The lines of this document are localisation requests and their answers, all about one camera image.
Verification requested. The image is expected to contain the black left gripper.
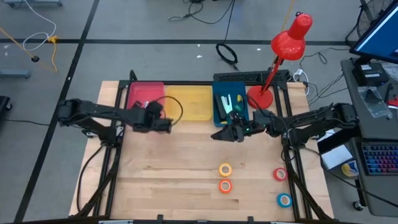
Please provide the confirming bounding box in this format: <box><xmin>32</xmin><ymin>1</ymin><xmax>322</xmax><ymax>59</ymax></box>
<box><xmin>132</xmin><ymin>100</ymin><xmax>173</xmax><ymax>134</ymax></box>

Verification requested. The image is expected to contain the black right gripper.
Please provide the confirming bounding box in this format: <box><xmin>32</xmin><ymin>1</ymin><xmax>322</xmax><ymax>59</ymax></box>
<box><xmin>210</xmin><ymin>111</ymin><xmax>255</xmax><ymax>143</ymax></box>

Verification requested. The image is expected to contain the black stapler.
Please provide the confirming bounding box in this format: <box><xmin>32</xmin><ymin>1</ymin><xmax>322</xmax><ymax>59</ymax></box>
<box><xmin>214</xmin><ymin>95</ymin><xmax>228</xmax><ymax>121</ymax></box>

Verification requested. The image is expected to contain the mint green stapler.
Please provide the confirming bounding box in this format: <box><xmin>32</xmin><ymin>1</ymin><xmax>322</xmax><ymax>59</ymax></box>
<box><xmin>221</xmin><ymin>93</ymin><xmax>234</xmax><ymax>115</ymax></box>

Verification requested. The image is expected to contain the orange tape roll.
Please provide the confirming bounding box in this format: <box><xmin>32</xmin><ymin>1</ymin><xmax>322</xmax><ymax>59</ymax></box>
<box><xmin>218</xmin><ymin>179</ymin><xmax>233</xmax><ymax>194</ymax></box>

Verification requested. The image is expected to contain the red tape roll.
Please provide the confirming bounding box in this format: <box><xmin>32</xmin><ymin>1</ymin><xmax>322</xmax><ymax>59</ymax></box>
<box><xmin>273</xmin><ymin>167</ymin><xmax>288</xmax><ymax>182</ymax></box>

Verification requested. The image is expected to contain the blue tape roll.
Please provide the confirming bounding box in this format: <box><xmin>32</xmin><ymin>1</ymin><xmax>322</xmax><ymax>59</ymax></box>
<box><xmin>276</xmin><ymin>192</ymin><xmax>293</xmax><ymax>208</ymax></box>

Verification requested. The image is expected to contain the yellow tape roll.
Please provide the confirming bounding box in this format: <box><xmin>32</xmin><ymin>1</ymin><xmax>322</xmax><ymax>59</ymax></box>
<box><xmin>218</xmin><ymin>162</ymin><xmax>233</xmax><ymax>177</ymax></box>

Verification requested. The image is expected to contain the pink plastic bin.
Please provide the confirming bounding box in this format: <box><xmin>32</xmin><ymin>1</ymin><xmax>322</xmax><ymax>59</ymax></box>
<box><xmin>125</xmin><ymin>82</ymin><xmax>166</xmax><ymax>108</ymax></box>

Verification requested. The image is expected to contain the blue plastic bin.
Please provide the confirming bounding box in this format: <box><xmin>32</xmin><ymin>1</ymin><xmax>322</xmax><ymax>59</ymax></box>
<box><xmin>213</xmin><ymin>81</ymin><xmax>251</xmax><ymax>128</ymax></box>

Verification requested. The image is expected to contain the red desk lamp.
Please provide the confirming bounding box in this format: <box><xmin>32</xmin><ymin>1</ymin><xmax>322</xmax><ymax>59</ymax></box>
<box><xmin>248</xmin><ymin>11</ymin><xmax>313</xmax><ymax>111</ymax></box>

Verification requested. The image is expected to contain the yellow plastic bin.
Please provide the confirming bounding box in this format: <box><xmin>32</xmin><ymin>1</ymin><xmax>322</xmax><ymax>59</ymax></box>
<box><xmin>164</xmin><ymin>85</ymin><xmax>214</xmax><ymax>121</ymax></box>

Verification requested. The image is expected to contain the black power strip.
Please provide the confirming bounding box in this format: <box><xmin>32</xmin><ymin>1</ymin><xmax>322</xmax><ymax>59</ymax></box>
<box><xmin>213</xmin><ymin>70</ymin><xmax>290</xmax><ymax>85</ymax></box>

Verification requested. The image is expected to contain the white box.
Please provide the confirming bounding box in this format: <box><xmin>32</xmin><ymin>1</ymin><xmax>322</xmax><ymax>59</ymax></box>
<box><xmin>321</xmin><ymin>144</ymin><xmax>354</xmax><ymax>170</ymax></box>

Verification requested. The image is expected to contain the yellow roll with blue print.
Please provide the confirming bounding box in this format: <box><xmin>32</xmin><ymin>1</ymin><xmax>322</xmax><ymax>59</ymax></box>
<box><xmin>341</xmin><ymin>160</ymin><xmax>359</xmax><ymax>178</ymax></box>

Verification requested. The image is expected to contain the grey side desk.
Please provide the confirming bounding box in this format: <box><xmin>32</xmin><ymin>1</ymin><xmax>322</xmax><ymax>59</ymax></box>
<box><xmin>341</xmin><ymin>57</ymin><xmax>398</xmax><ymax>217</ymax></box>

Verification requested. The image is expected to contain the clear plastic bag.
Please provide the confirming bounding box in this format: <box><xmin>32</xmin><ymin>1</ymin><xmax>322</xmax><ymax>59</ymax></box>
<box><xmin>357</xmin><ymin>86</ymin><xmax>393</xmax><ymax>120</ymax></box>

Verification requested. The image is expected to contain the black mini computer box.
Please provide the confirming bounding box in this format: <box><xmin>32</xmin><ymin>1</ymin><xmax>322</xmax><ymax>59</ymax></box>
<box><xmin>352</xmin><ymin>62</ymin><xmax>389</xmax><ymax>87</ymax></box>

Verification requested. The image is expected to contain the backlit keyboard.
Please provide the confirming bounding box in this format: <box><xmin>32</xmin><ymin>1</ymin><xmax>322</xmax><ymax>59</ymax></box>
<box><xmin>360</xmin><ymin>143</ymin><xmax>398</xmax><ymax>177</ymax></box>

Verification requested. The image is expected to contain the computer monitor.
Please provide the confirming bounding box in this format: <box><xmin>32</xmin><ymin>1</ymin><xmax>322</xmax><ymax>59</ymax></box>
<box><xmin>349</xmin><ymin>0</ymin><xmax>398</xmax><ymax>65</ymax></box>

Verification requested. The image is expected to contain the black floor fan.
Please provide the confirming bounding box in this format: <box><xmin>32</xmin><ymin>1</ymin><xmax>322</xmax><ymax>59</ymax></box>
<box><xmin>345</xmin><ymin>0</ymin><xmax>396</xmax><ymax>47</ymax></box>

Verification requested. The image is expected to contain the coiled black cable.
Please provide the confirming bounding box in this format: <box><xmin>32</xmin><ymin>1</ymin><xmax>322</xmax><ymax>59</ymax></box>
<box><xmin>216</xmin><ymin>42</ymin><xmax>239</xmax><ymax>71</ymax></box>

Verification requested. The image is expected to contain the black floor cable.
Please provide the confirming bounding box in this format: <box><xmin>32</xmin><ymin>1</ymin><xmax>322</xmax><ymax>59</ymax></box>
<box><xmin>169</xmin><ymin>0</ymin><xmax>237</xmax><ymax>43</ymax></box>

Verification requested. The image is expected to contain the yellow cord with plug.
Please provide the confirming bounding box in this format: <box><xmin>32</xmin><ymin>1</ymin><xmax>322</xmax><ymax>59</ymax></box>
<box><xmin>47</xmin><ymin>35</ymin><xmax>59</xmax><ymax>73</ymax></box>

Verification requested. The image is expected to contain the thin yellow cable black end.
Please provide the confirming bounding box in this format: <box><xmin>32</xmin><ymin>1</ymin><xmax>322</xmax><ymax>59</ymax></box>
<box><xmin>0</xmin><ymin>27</ymin><xmax>40</xmax><ymax>63</ymax></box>

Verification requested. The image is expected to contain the white floor cable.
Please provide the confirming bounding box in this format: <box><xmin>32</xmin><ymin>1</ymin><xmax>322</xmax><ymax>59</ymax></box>
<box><xmin>22</xmin><ymin>0</ymin><xmax>57</xmax><ymax>52</ymax></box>

